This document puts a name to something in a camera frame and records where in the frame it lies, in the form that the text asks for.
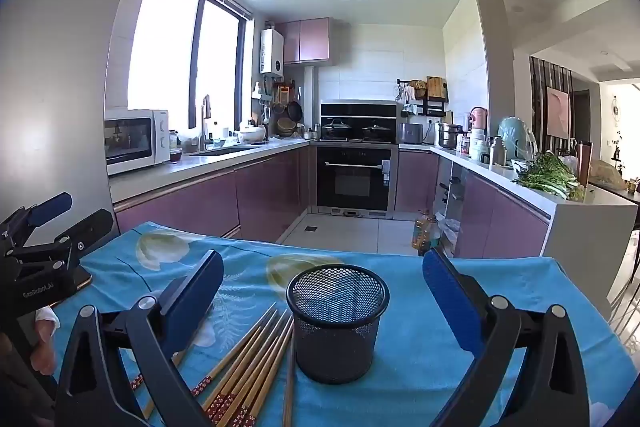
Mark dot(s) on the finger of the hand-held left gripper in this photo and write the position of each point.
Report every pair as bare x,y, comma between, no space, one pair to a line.
50,209
92,227

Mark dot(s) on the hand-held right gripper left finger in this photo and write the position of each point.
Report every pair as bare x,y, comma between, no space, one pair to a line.
197,292

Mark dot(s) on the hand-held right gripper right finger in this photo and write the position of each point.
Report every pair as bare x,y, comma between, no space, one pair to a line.
450,302

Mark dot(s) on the bundle of wooden chopsticks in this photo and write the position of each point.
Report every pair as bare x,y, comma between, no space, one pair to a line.
250,357

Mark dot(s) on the black mesh holder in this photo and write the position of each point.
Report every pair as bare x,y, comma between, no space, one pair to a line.
335,347

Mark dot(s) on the person's left hand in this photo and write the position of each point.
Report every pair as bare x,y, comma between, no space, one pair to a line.
45,352

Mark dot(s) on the blue floral tablecloth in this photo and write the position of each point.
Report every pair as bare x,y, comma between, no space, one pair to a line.
415,357

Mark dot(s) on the yellow oil bottle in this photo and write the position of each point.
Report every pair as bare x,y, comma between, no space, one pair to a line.
422,234

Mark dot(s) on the pink base cabinet row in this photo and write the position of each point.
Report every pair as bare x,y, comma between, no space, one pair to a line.
210,202
495,217

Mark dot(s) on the white microwave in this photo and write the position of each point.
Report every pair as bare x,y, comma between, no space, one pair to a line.
130,142

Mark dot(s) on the grey refrigerator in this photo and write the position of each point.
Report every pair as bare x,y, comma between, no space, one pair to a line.
65,82

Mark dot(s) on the steel faucet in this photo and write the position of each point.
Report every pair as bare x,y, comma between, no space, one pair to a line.
205,122

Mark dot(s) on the black built-in oven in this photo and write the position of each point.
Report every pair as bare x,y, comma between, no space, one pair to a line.
350,182

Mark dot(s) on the steel thermos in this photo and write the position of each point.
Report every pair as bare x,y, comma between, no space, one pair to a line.
497,152

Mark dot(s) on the green leafy vegetables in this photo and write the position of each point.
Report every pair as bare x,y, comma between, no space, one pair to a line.
547,174

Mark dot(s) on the steel stock pot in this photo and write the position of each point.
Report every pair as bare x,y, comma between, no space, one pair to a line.
450,137

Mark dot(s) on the white bowl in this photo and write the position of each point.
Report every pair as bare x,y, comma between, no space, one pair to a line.
251,135

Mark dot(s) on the grey toaster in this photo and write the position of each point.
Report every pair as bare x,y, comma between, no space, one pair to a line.
412,134

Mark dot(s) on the mint green appliance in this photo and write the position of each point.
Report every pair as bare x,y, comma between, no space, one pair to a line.
517,137

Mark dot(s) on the black lidded pot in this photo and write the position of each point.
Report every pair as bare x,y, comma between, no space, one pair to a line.
376,132
335,129

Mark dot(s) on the pink kettle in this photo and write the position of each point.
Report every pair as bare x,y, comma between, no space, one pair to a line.
478,118

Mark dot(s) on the woven basket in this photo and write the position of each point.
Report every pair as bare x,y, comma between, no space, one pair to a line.
286,127

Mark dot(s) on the brown tumbler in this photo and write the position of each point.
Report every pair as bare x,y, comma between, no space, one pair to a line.
583,164

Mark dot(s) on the kitchen window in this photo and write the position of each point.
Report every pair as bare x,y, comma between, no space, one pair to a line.
165,47

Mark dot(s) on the hanging black pan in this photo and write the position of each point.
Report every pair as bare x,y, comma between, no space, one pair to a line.
295,111

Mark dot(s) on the black range hood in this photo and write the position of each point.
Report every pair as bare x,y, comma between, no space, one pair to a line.
357,109

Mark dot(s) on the white water heater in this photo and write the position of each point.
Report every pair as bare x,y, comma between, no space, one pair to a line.
272,52

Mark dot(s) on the black wall rack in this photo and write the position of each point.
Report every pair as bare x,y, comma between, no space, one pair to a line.
432,99

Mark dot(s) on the pink wall picture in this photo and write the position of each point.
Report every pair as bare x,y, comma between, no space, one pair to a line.
557,112

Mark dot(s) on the pink wall cabinet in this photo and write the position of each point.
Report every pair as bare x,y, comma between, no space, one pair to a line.
305,39

